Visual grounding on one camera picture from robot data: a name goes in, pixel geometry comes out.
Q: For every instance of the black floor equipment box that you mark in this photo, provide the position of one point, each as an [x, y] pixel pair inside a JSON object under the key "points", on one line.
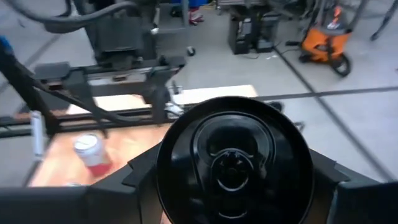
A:
{"points": [[248, 34]]}

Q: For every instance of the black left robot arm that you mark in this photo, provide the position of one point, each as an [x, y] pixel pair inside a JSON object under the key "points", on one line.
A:
{"points": [[158, 99]]}

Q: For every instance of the silver corner bracket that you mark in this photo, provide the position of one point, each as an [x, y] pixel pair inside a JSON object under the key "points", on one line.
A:
{"points": [[174, 109]]}

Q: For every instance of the tall silver can black lid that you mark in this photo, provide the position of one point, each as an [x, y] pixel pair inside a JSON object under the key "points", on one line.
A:
{"points": [[233, 161]]}

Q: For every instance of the black aluminium table frame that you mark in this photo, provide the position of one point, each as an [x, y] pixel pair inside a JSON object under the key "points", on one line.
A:
{"points": [[77, 123]]}

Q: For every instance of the orange shop vacuum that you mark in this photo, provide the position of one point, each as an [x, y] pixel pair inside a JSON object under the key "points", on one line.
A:
{"points": [[320, 43]]}

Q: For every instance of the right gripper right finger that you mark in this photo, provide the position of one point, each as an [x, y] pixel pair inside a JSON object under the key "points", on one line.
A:
{"points": [[323, 186]]}

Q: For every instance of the black caster wheel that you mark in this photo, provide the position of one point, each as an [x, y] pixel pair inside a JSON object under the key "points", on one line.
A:
{"points": [[190, 51]]}

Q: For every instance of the white and red soda can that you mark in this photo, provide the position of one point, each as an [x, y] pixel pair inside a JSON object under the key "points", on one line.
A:
{"points": [[90, 152]]}

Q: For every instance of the white slim bar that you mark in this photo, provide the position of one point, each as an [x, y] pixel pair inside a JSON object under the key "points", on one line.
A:
{"points": [[37, 137]]}

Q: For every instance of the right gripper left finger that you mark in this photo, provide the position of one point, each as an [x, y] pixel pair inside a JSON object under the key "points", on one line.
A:
{"points": [[124, 199]]}

